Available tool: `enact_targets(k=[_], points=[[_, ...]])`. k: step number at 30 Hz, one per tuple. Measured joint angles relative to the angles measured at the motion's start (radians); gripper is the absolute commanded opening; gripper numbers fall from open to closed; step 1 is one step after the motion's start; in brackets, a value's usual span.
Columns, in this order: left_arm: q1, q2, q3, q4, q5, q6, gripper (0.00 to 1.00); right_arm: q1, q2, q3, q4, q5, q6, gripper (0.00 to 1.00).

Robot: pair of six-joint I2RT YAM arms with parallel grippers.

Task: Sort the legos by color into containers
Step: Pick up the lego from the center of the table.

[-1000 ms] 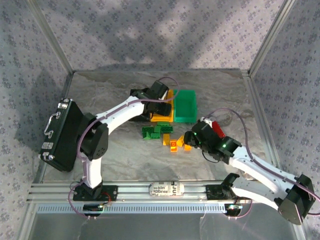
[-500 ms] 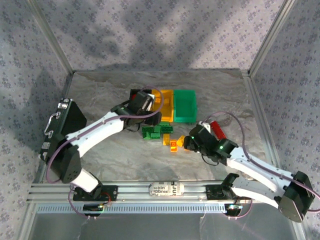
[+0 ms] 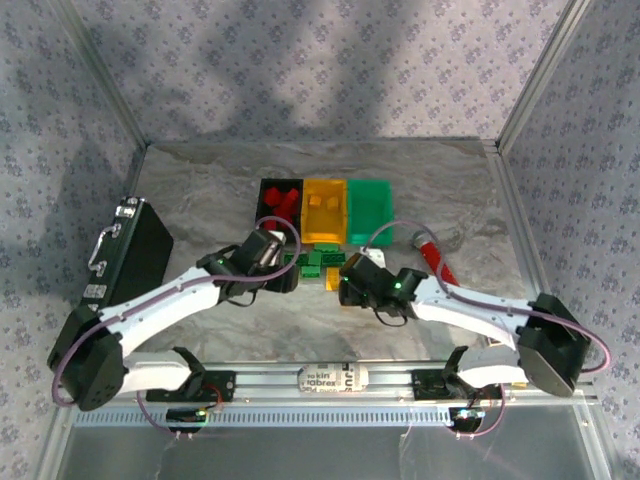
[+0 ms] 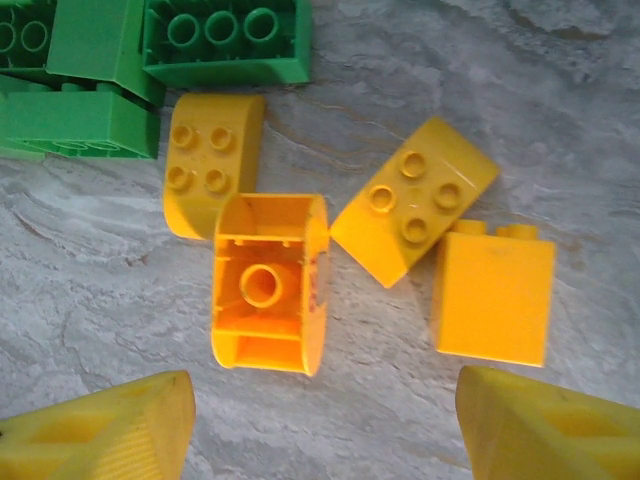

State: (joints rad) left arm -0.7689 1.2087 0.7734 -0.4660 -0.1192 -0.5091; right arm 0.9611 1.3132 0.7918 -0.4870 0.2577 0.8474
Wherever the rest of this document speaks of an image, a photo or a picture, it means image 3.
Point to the red lego brick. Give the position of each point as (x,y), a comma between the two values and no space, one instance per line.
(286,213)
(274,225)
(291,197)
(272,196)

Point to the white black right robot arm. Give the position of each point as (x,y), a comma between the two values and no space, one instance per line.
(465,310)

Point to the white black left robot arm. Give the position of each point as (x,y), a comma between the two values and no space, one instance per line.
(150,310)

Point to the black plastic bin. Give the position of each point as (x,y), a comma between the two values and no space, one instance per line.
(262,212)

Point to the yellow plastic bin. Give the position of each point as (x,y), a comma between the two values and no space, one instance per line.
(324,225)

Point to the red tool with grey tip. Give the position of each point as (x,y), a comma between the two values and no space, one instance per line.
(435,255)

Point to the green plastic bin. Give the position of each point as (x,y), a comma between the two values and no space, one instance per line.
(370,210)

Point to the white printed sticker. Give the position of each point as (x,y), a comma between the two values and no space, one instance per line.
(332,378)

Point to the small circuit board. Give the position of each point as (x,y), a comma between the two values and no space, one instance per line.
(466,415)
(187,416)

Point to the grey metal panel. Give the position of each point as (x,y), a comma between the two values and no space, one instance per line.
(300,455)

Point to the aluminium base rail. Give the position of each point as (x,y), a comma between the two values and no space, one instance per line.
(270,382)

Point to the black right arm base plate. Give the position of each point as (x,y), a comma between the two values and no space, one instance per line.
(427,385)

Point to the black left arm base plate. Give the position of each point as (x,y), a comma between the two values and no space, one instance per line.
(222,385)

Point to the aluminium frame post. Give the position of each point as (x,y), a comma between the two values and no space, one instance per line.
(100,75)
(540,70)

